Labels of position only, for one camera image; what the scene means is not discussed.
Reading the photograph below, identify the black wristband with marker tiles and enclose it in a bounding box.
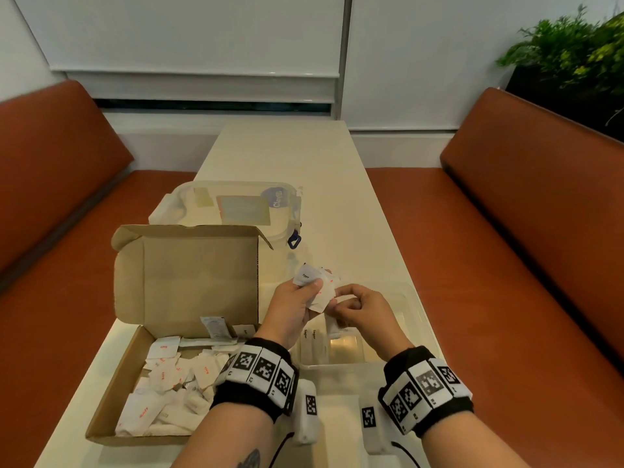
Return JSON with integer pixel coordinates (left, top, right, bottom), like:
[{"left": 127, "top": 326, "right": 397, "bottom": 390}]
[
  {"left": 210, "top": 337, "right": 299, "bottom": 423},
  {"left": 378, "top": 345, "right": 475, "bottom": 438}
]

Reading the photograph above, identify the person's left hand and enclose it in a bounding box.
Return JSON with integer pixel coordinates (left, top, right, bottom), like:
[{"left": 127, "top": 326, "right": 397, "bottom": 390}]
[{"left": 253, "top": 278, "right": 325, "bottom": 350}]

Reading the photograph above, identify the brown cardboard box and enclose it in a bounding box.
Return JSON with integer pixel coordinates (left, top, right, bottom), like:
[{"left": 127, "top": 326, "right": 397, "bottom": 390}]
[{"left": 85, "top": 224, "right": 274, "bottom": 447}]

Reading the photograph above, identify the person's left forearm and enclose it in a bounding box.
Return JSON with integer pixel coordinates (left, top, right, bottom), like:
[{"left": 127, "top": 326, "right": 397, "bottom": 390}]
[{"left": 170, "top": 403, "right": 274, "bottom": 468}]

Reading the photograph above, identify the black planter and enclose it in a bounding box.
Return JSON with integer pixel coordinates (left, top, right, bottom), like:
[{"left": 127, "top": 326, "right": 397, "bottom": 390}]
[{"left": 504, "top": 65, "right": 624, "bottom": 142}]

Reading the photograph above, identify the person's right hand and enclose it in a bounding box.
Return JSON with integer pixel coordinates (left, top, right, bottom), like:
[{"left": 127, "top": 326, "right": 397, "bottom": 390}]
[{"left": 321, "top": 283, "right": 415, "bottom": 361}]

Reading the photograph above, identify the white roller blind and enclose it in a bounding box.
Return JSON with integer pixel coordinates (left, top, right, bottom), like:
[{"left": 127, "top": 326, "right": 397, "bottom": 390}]
[{"left": 12, "top": 0, "right": 347, "bottom": 104}]

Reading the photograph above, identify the green leafy plant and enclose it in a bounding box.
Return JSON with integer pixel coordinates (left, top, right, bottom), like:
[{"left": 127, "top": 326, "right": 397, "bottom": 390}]
[{"left": 496, "top": 4, "right": 624, "bottom": 96}]

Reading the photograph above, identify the clear compartment tray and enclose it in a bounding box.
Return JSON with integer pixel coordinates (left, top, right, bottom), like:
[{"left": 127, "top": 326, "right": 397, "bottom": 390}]
[{"left": 294, "top": 282, "right": 435, "bottom": 385}]

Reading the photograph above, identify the orange leather bench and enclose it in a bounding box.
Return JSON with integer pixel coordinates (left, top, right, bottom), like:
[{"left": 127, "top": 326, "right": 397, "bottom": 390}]
[
  {"left": 0, "top": 80, "right": 197, "bottom": 468},
  {"left": 365, "top": 87, "right": 624, "bottom": 468}
]

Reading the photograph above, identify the clear lidded plastic container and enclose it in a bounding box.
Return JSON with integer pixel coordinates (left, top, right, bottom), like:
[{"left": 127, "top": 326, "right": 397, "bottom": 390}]
[{"left": 148, "top": 181, "right": 304, "bottom": 288}]

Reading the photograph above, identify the grey window frame post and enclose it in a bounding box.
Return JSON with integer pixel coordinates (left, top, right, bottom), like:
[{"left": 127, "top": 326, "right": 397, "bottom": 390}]
[{"left": 331, "top": 0, "right": 354, "bottom": 122}]

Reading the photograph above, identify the person's right forearm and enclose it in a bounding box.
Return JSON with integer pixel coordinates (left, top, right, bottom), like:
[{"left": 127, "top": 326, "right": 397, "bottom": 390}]
[{"left": 421, "top": 411, "right": 530, "bottom": 468}]

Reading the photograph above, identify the black cable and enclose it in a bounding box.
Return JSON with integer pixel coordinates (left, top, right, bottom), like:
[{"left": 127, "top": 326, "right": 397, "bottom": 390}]
[
  {"left": 389, "top": 441, "right": 420, "bottom": 468},
  {"left": 268, "top": 431, "right": 296, "bottom": 468}
]

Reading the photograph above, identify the pile of white sachets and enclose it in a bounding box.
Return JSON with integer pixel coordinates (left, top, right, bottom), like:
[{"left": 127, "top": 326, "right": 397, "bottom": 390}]
[{"left": 114, "top": 316, "right": 257, "bottom": 437}]

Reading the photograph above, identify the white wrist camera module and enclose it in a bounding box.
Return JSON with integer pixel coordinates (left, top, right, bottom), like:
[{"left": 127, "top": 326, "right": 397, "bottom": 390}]
[
  {"left": 358, "top": 389, "right": 398, "bottom": 455},
  {"left": 292, "top": 378, "right": 322, "bottom": 445}
]

